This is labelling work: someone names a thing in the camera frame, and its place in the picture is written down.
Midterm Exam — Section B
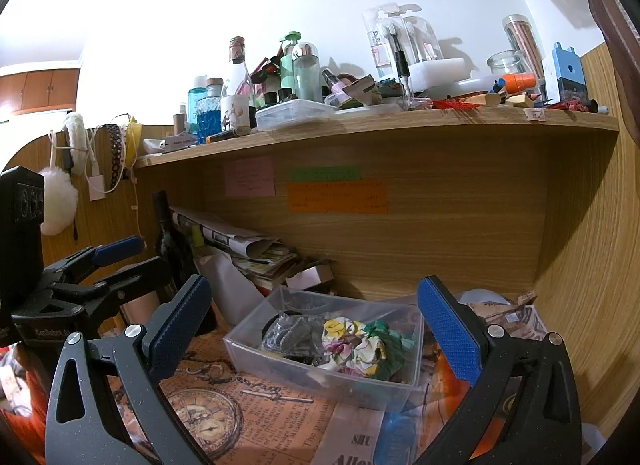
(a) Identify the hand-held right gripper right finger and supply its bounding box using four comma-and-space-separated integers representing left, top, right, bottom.
417, 275, 583, 465

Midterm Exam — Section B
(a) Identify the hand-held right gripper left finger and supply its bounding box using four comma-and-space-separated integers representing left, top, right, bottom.
45, 275, 213, 465

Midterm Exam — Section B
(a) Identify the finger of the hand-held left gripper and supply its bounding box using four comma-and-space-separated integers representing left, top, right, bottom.
47, 256, 174, 314
42, 235, 147, 287

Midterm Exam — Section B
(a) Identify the green scrunchie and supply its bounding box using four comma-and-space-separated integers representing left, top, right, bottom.
366, 320, 417, 382

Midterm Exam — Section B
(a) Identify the floral scrunchie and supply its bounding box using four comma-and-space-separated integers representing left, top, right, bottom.
319, 317, 389, 377

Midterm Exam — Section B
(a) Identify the grey sequin scrunchie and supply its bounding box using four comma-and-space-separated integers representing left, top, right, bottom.
259, 312, 332, 362

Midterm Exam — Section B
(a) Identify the clear plastic box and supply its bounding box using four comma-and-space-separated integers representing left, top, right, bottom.
222, 285, 427, 414

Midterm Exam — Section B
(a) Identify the white plastic bottle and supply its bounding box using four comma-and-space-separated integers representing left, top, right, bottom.
117, 290, 162, 332

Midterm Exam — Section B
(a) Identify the dark wine bottle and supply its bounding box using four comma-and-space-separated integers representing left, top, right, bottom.
151, 190, 202, 292

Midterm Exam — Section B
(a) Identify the white pompom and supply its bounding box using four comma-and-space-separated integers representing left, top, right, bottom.
37, 166, 80, 237

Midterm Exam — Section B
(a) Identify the white plastic bag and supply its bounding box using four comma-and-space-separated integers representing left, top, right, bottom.
197, 250, 267, 327

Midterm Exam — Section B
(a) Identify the brown studded headband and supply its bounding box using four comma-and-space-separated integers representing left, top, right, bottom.
102, 124, 127, 187

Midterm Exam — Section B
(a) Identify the yellow headband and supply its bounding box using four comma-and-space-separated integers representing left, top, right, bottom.
122, 118, 144, 169

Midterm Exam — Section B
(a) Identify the stack of newspapers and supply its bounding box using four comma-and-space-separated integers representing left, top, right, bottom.
170, 205, 302, 292

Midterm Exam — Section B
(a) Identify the white fuzzy headband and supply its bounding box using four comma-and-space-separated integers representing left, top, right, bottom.
62, 112, 92, 177

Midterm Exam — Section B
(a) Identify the blue packet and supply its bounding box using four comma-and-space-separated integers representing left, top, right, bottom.
379, 414, 419, 465

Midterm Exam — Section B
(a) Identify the white toy plane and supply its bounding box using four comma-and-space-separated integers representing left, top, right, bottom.
159, 132, 199, 154

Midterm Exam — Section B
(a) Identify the vintage print paper mat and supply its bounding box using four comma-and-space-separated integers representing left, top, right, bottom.
100, 304, 551, 465

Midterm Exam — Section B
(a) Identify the pink sticky note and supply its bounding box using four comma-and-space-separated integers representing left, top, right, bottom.
224, 156, 276, 197

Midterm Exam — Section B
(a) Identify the small cardboard box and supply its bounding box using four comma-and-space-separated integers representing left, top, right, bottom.
290, 264, 336, 294

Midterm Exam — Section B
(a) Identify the black marker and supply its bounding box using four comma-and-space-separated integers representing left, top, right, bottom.
205, 126, 251, 144

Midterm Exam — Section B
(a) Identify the wooden cabinet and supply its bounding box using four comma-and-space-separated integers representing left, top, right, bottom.
0, 68, 81, 117

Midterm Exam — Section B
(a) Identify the glass bottle with blue liquid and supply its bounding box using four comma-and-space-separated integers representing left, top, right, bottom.
196, 78, 226, 145

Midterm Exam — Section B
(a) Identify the teal plastic bottle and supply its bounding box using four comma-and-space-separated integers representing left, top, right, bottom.
187, 75, 209, 134

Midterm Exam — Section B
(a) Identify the orange sticky note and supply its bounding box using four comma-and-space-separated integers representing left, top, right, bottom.
286, 180, 389, 215

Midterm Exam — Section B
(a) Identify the tall clear glass bottle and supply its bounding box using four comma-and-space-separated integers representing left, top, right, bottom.
220, 36, 257, 132

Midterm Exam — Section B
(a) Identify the green sticky note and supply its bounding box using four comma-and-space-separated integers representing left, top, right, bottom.
291, 165, 362, 183

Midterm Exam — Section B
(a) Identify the wooden shelf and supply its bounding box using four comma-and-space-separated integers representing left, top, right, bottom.
135, 108, 621, 169

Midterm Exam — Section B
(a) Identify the clear lidded container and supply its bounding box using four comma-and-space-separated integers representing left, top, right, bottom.
255, 98, 340, 132

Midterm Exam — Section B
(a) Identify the green pump bottle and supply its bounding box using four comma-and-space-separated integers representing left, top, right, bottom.
279, 32, 304, 102

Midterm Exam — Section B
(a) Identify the frosted bottle with silver cap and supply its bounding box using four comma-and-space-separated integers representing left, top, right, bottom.
291, 42, 326, 104

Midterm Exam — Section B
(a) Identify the white foam block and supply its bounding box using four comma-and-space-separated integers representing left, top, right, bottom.
407, 58, 469, 92

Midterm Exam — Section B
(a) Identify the orange capped bottle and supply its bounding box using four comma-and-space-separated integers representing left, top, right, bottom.
501, 72, 536, 93

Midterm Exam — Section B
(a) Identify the glass jar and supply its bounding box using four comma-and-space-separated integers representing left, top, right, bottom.
487, 49, 531, 87

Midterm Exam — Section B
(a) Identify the blue pencil sharpener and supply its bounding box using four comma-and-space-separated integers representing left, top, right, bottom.
551, 42, 591, 104

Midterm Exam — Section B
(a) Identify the toothbrush blister pack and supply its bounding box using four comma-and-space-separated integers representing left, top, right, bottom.
362, 2, 444, 82

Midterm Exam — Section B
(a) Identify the clear tube of pencils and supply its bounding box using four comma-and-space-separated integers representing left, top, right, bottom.
501, 15, 546, 82

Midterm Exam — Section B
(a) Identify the brown curtain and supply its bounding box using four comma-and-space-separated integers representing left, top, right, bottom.
580, 0, 640, 62

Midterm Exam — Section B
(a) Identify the white charger with cable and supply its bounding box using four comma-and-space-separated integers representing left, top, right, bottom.
87, 172, 109, 201

